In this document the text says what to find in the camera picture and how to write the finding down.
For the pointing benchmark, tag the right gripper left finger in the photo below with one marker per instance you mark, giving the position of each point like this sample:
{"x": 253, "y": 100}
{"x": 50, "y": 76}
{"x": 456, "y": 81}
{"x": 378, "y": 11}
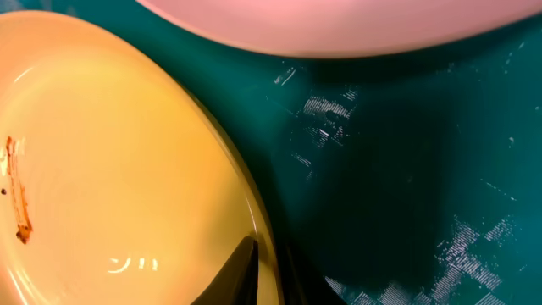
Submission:
{"x": 237, "y": 281}

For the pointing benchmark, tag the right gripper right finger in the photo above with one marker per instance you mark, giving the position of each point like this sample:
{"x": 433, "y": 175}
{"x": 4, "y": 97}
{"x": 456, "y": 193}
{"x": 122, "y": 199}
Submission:
{"x": 302, "y": 284}

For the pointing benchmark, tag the yellow-green round plate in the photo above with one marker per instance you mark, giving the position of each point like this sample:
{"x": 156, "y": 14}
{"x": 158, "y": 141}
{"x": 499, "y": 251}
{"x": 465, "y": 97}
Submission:
{"x": 116, "y": 186}

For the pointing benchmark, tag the white plate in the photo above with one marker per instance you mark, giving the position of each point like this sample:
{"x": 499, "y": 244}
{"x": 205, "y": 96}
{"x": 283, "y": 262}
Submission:
{"x": 339, "y": 28}

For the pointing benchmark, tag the teal plastic serving tray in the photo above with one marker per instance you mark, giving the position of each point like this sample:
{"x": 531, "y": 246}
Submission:
{"x": 412, "y": 178}

